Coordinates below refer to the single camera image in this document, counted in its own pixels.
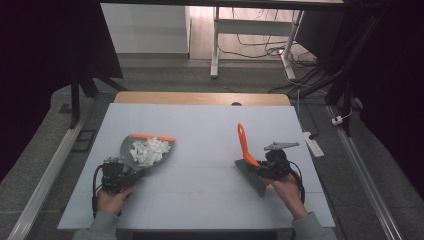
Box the wooden table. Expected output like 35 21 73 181
113 91 292 107

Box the bundle of black floor cables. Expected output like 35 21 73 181
218 8 344 98

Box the white cabinet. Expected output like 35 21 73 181
100 3 192 55

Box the black metal stand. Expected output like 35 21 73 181
67 64 129 130
323 13 388 138

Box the person's right hand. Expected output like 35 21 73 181
261 173 310 220

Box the person's left hand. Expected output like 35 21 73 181
96 185 137 216

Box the grey dustpan with orange edge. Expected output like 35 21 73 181
119 133 177 175

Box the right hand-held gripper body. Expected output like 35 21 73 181
260 141 301 182

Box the white power strip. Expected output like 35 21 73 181
302 131 325 159

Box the black floor plate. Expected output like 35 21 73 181
70 129 98 154

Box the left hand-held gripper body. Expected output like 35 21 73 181
99 157 138 195

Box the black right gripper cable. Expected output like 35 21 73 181
287 161 307 205

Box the pile of white paper scraps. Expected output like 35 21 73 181
128 136 173 168

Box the aluminium rail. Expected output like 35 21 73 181
7 112 90 240
325 104 405 240

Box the orange brush with grey bristles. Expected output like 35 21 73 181
233 122 272 199

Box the dark curtain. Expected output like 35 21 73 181
339 0 424 201
0 0 125 183

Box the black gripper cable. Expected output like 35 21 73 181
287 161 307 205
91 164 105 220

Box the pale blue table board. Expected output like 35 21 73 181
57 102 336 232

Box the white metal desk frame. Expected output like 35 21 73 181
209 6 305 81

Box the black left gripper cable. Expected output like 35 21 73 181
91 164 105 220

